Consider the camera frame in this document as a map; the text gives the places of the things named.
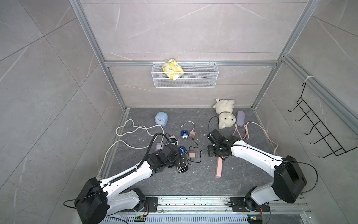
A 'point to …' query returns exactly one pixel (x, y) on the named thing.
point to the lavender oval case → (240, 118)
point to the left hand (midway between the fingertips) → (181, 155)
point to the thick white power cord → (141, 148)
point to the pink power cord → (247, 133)
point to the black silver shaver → (182, 169)
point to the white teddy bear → (224, 108)
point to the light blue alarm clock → (161, 118)
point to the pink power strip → (219, 168)
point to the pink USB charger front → (192, 134)
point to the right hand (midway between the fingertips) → (213, 151)
